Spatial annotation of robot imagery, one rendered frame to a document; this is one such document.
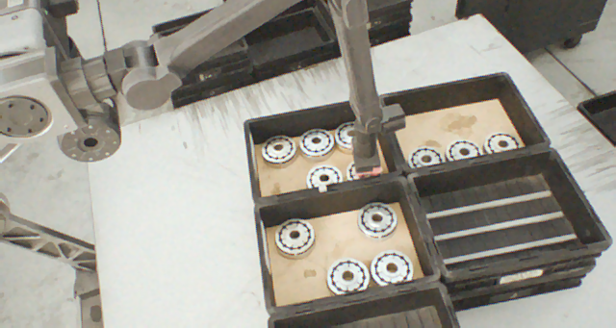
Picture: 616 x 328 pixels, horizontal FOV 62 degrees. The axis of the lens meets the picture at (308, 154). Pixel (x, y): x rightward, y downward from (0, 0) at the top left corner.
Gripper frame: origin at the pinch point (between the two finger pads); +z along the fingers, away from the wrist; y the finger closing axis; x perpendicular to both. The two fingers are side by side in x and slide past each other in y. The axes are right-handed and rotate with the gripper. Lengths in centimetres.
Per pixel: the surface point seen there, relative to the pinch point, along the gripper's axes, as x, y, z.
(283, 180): 23.2, 3.5, 4.4
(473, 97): -36.8, 24.4, 1.1
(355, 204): 4.0, -9.3, 1.6
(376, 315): 3.2, -39.4, 3.9
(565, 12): -121, 126, 52
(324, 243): 13.4, -18.6, 4.4
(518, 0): -90, 117, 36
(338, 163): 6.9, 7.4, 4.2
